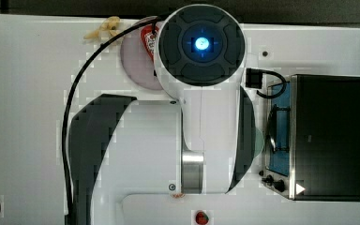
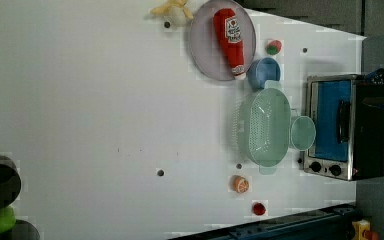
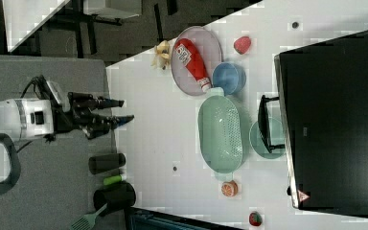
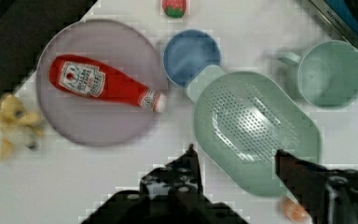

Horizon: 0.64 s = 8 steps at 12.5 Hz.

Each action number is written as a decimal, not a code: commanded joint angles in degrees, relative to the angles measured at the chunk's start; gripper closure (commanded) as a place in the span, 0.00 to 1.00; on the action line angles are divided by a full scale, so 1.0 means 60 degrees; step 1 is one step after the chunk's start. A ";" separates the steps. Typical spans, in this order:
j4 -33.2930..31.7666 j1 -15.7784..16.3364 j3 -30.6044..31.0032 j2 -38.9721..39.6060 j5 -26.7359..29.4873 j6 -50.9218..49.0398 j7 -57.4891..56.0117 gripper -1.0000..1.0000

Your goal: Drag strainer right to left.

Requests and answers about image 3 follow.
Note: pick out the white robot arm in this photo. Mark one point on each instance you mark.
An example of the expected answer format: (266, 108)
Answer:
(51, 112)

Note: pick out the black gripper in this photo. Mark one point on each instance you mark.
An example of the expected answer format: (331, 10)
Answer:
(66, 118)

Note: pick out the green slotted spatula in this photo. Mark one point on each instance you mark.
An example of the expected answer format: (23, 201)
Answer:
(87, 221)

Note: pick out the green plastic strainer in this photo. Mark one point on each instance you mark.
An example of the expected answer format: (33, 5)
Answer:
(219, 132)

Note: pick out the black utensil holder cup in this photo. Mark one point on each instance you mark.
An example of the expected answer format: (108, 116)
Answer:
(115, 197)

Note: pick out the black toaster oven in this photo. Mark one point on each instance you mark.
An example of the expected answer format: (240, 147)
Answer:
(323, 98)

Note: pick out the red green toy strawberry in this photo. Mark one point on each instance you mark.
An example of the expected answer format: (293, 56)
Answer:
(255, 219)

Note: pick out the green toy vegetable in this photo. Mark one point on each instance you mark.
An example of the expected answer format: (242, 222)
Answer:
(113, 179)

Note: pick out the teal round plate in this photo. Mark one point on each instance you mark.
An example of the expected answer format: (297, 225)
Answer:
(276, 138)

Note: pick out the red plush ketchup bottle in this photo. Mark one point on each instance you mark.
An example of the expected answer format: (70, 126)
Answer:
(190, 57)

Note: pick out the blue plastic bowl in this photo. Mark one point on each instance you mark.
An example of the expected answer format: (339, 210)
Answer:
(229, 77)

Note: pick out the pink round plate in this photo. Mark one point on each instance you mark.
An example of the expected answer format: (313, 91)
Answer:
(208, 46)

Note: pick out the yellow plush banana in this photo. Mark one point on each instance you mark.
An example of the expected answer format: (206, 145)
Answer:
(162, 55)

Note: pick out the black cylinder cup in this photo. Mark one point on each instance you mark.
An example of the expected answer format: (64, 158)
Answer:
(104, 163)

